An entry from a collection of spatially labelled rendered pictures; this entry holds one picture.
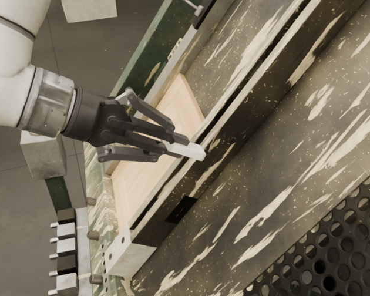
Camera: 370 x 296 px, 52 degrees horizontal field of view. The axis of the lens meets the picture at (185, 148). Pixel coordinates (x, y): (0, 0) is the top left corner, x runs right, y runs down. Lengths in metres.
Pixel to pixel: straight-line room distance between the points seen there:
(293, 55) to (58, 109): 0.39
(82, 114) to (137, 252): 0.46
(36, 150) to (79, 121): 0.86
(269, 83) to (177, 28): 0.63
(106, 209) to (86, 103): 0.61
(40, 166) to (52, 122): 0.91
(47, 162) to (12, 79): 0.92
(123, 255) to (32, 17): 0.57
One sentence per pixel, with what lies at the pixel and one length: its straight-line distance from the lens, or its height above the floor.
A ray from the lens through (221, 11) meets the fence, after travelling 1.01.
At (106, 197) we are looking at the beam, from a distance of 1.15.
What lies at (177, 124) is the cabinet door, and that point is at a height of 1.17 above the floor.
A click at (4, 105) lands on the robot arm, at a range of 0.52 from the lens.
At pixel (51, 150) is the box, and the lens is 1.39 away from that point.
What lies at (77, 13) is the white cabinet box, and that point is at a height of 0.10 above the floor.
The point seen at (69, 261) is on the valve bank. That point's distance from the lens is 1.21.
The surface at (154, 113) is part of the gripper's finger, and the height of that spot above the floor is 1.41.
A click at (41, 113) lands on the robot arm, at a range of 0.53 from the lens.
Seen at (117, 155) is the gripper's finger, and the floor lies 1.34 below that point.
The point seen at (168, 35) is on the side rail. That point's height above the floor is 1.23.
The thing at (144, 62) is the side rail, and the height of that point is 1.14.
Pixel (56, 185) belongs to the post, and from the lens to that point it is 1.55.
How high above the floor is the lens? 1.74
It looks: 41 degrees down
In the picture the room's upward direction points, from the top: straight up
